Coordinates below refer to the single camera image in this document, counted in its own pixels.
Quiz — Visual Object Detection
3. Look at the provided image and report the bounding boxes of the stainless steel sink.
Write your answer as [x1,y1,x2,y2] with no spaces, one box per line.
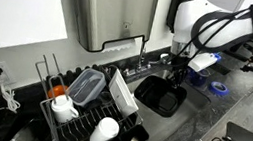
[117,62,216,141]

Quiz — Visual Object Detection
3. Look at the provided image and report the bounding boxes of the blue cup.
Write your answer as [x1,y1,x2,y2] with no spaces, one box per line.
[185,65,214,89]

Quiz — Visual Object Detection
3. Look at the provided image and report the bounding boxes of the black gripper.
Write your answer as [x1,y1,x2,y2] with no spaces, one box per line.
[166,52,192,93]

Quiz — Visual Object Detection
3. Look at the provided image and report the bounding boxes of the black square plate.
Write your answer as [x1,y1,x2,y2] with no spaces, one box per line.
[130,71,190,121]

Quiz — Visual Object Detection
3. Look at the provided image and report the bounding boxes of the black knobbed drying mat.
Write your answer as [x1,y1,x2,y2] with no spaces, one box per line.
[64,58,116,85]

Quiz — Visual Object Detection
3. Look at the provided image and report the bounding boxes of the chrome faucet lever handle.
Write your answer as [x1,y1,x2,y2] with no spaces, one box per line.
[121,66,133,79]
[149,51,171,68]

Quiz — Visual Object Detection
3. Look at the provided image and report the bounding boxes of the chrome gooseneck faucet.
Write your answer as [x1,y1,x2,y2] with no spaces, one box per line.
[121,34,174,85]

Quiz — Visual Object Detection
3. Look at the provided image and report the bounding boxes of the clear plastic food container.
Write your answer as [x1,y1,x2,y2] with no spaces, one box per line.
[64,65,109,110]

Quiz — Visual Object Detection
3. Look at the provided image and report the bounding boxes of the wire dish rack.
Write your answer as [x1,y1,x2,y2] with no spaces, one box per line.
[23,50,153,141]

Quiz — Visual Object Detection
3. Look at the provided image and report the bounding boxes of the white cup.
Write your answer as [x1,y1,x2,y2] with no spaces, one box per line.
[89,114,122,141]

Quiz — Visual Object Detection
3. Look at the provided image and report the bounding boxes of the white square plate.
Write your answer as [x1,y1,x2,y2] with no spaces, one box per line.
[104,67,144,120]

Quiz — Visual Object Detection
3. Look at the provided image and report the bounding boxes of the black soap dispenser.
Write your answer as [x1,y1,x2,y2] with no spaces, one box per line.
[165,0,196,35]

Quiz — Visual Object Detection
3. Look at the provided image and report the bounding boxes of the white paper towel sheet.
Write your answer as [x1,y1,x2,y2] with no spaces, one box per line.
[102,33,137,57]

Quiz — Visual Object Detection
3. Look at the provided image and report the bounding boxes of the blue tape roll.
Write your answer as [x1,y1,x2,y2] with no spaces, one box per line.
[207,80,233,98]

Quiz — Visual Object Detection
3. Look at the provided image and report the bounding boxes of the white coiled cable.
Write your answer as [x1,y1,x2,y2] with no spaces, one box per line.
[0,76,25,124]

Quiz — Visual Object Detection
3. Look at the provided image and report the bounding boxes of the orange cup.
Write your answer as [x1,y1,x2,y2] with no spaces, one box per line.
[46,82,70,101]

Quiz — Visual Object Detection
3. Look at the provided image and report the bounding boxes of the black rectangular tray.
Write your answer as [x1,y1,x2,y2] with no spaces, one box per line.
[211,61,233,77]

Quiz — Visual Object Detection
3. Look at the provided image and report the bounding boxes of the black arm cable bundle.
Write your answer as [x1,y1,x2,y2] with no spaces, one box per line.
[167,0,253,80]

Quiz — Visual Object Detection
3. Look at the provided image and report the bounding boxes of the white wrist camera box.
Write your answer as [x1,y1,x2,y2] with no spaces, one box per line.
[186,49,223,76]

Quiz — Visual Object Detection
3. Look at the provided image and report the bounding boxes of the white lidded mug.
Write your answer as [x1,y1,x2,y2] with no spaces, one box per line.
[47,92,82,127]

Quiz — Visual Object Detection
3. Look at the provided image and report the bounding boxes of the steel paper towel dispenser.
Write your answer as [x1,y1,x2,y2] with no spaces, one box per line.
[63,0,160,62]

